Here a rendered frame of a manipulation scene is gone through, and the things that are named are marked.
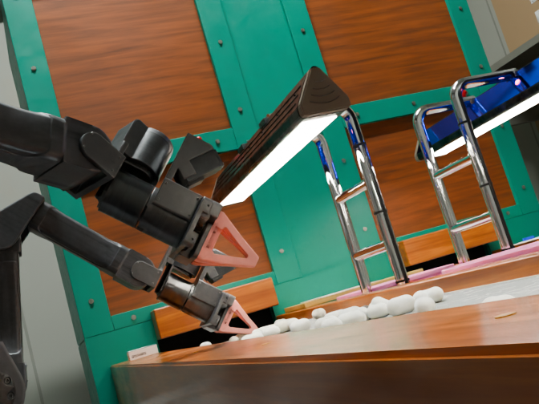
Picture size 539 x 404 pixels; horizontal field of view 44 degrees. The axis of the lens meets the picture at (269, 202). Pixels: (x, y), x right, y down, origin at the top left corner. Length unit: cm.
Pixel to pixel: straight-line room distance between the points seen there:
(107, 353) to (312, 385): 131
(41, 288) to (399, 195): 165
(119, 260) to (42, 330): 173
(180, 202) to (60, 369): 221
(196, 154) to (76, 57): 101
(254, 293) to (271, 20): 79
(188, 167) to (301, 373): 51
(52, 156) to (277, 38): 126
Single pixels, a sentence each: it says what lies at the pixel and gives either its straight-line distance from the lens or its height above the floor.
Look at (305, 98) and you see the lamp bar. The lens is 99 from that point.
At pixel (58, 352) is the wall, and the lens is 297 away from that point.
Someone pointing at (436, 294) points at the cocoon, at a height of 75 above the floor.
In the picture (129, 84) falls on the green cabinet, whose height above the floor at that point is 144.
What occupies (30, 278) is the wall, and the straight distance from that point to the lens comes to 299.
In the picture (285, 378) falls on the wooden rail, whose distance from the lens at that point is 38.
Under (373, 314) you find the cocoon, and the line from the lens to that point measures 87.
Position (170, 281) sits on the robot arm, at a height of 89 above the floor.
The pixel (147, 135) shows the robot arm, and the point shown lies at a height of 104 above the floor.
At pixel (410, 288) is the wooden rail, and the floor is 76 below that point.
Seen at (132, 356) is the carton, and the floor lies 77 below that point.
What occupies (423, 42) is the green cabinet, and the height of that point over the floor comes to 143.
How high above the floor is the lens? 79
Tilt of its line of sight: 8 degrees up
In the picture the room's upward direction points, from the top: 16 degrees counter-clockwise
